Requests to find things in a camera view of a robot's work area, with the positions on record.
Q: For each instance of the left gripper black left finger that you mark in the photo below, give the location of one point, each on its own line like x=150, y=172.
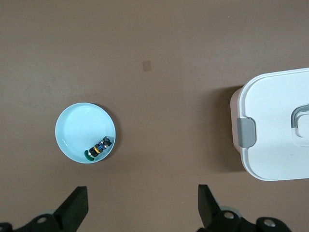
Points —
x=70, y=210

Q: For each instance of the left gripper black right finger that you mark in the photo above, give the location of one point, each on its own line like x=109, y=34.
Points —
x=210, y=212

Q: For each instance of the small black blue toy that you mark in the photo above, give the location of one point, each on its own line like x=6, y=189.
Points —
x=100, y=147

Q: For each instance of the light blue round plate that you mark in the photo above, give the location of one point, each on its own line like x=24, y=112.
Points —
x=79, y=125

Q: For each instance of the brown tape patch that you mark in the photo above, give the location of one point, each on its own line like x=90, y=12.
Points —
x=146, y=66

